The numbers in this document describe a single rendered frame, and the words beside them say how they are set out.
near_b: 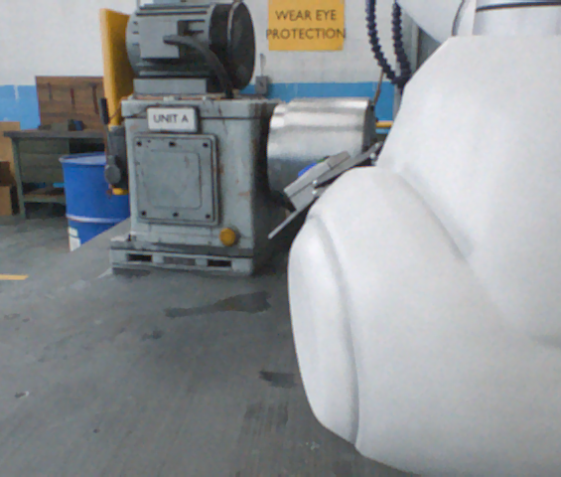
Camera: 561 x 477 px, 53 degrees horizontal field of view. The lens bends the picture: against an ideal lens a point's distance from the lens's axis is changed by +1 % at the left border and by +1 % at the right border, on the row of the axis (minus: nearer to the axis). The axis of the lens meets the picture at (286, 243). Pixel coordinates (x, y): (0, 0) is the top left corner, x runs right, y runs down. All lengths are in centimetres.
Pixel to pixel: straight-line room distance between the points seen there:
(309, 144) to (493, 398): 93
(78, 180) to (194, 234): 177
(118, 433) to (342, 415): 46
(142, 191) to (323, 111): 41
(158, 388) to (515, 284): 60
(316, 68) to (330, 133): 522
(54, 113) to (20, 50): 81
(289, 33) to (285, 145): 525
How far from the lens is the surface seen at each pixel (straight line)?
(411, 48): 143
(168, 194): 119
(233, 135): 114
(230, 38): 120
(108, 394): 76
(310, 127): 113
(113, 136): 128
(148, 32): 124
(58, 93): 674
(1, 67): 726
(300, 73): 633
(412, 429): 23
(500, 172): 21
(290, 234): 64
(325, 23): 636
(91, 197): 290
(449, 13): 62
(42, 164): 607
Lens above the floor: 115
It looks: 14 degrees down
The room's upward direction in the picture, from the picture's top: straight up
